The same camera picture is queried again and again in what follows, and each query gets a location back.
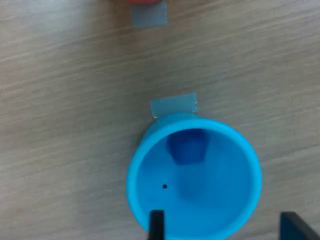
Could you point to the blue plastic cup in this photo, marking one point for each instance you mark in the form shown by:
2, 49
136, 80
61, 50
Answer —
225, 187

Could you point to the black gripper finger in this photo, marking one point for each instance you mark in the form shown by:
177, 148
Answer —
156, 225
293, 227

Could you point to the blue cube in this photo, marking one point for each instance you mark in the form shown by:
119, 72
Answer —
187, 150

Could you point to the red plastic cup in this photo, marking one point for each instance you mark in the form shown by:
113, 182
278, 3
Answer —
143, 1

